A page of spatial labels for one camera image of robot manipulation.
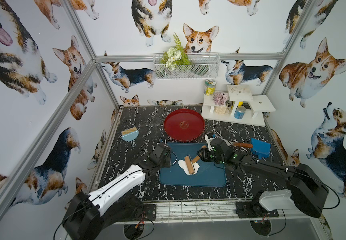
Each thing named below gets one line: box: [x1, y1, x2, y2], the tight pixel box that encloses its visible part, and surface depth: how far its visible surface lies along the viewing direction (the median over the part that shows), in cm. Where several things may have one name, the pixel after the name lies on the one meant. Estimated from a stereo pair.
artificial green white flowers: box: [160, 32, 192, 71], surface depth 82 cm
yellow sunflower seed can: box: [204, 78, 217, 96], surface depth 106 cm
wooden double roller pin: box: [184, 145, 207, 175], surface depth 89 cm
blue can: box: [234, 105, 246, 120], surface depth 111 cm
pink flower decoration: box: [213, 92, 229, 106], surface depth 99 cm
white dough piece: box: [177, 158, 200, 175], surface depth 90 cm
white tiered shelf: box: [201, 84, 276, 127], surface depth 109 cm
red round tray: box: [163, 108, 206, 142], surface depth 113 cm
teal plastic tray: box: [159, 142, 227, 188], surface depth 87 cm
